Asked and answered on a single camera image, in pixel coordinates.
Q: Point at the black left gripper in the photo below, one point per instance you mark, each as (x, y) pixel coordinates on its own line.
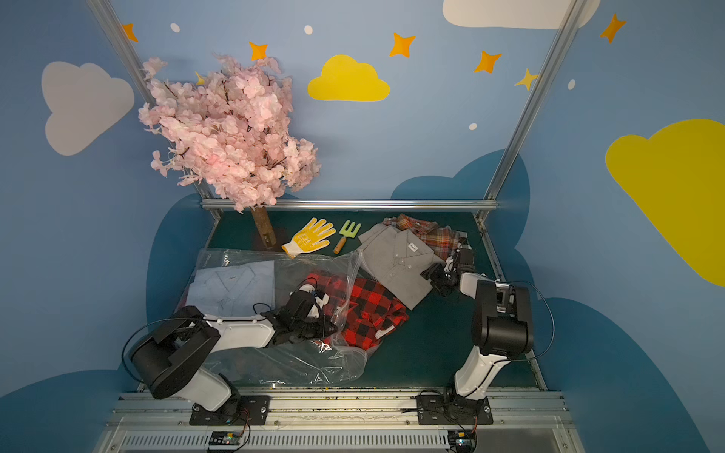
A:
(316, 320)

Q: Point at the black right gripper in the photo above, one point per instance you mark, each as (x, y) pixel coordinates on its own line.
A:
(440, 275)

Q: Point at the red plaid shirt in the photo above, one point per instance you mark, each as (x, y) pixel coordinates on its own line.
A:
(443, 240)

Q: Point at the grey button shirt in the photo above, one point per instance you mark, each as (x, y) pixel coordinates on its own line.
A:
(398, 259)

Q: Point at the red black checkered cloth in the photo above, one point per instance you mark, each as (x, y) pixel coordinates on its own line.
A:
(372, 311)

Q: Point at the clear plastic vacuum bag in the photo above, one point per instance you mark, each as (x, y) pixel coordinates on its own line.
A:
(328, 362)

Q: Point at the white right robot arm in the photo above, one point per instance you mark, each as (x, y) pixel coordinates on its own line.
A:
(502, 328)

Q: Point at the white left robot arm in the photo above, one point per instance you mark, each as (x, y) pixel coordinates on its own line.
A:
(170, 359)

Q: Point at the light blue shirt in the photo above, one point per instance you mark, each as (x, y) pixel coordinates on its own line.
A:
(233, 291)

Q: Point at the yellow work glove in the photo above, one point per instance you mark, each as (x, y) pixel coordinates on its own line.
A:
(314, 236)

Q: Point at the green garden hand fork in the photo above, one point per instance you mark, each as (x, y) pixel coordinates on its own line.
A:
(348, 231)

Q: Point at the left green circuit board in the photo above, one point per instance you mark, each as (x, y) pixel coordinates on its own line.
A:
(225, 439)

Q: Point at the green circuit board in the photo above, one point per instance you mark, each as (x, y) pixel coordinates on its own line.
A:
(461, 441)
(225, 439)

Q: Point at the right green circuit board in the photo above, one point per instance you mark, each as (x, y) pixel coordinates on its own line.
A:
(461, 441)

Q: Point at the pink artificial blossom tree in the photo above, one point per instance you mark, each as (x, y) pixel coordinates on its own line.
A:
(232, 132)

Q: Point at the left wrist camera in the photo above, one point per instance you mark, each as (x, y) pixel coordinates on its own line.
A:
(321, 298)

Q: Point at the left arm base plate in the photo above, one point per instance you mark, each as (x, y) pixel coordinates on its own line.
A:
(237, 411)

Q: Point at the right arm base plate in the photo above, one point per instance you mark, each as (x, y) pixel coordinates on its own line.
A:
(435, 409)

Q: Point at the aluminium frame back bar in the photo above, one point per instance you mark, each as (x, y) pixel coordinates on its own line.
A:
(383, 205)

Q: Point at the aluminium mounting rail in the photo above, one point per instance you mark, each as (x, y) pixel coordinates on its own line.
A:
(344, 420)

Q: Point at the right aluminium frame post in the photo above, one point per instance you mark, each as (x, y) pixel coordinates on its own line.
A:
(557, 53)

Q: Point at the aluminium frame post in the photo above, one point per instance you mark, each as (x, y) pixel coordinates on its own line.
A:
(120, 42)
(557, 53)

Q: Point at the left aluminium frame post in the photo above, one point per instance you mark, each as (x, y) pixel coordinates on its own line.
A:
(120, 42)

